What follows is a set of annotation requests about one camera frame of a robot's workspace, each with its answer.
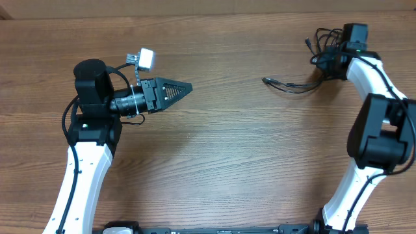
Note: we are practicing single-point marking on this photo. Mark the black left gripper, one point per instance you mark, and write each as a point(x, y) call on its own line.
point(155, 91)

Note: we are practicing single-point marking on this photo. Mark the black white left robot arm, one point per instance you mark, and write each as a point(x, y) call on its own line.
point(93, 135)

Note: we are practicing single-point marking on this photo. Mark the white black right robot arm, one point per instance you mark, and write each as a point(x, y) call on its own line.
point(381, 142)

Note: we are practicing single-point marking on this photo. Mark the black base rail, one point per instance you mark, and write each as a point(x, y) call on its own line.
point(211, 229)

